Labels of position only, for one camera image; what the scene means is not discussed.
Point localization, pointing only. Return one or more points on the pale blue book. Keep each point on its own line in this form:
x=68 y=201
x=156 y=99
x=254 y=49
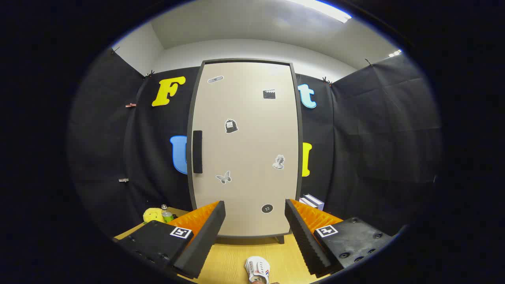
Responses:
x=304 y=202

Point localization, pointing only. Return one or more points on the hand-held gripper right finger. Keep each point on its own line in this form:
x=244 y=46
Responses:
x=305 y=240

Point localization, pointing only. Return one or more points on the grey shoe cabinet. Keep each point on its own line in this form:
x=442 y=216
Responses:
x=300 y=130

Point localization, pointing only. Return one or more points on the green drink bottle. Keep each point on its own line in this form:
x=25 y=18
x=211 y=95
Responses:
x=167 y=216

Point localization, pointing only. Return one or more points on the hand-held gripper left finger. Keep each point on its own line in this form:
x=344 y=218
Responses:
x=205 y=236

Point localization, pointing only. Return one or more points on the white canvas shoe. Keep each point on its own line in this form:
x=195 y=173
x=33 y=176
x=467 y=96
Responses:
x=258 y=268

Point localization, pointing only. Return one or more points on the yellow plush toy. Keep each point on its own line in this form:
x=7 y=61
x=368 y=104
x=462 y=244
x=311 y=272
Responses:
x=152 y=215

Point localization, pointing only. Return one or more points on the black backdrop cloth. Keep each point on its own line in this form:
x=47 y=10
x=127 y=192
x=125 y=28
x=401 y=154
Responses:
x=375 y=138

